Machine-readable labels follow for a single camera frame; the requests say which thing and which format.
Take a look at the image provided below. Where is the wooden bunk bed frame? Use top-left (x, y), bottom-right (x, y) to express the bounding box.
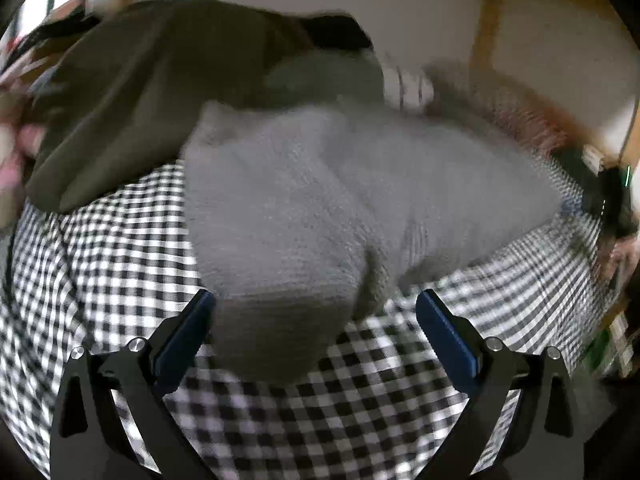
top-left (444, 0), bottom-right (640, 173)

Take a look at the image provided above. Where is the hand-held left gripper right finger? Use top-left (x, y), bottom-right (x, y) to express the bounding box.
top-left (416, 288), bottom-right (586, 480)

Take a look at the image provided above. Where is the green plastic bag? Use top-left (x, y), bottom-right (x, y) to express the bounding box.
top-left (591, 310), bottom-right (632, 377)

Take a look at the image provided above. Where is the black cloth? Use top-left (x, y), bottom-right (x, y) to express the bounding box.
top-left (294, 12), bottom-right (377, 54)

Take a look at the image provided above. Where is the black cat print pillow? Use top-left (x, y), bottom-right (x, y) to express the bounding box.
top-left (554, 149), bottom-right (601, 211)

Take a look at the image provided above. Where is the person's right hand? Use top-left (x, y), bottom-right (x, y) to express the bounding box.
top-left (602, 236), bottom-right (640, 287)

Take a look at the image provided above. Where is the white striped cloth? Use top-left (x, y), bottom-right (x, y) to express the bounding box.
top-left (382, 62), bottom-right (436, 112)

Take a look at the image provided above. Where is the red white striped pillow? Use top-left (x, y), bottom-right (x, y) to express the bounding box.
top-left (492, 102), bottom-right (568, 157)

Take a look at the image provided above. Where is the grey knit zip cardigan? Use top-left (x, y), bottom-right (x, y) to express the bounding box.
top-left (182, 52), bottom-right (565, 387)

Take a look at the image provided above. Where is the dark green blanket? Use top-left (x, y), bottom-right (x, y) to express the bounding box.
top-left (24, 0), bottom-right (323, 214)

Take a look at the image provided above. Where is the white dotted pillow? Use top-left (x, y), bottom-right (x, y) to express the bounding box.
top-left (429, 62), bottom-right (503, 113)

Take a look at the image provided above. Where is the black white checkered bed sheet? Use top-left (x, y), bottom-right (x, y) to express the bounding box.
top-left (0, 159), bottom-right (618, 480)

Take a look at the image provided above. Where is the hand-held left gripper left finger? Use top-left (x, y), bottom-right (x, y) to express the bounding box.
top-left (49, 289), bottom-right (217, 480)

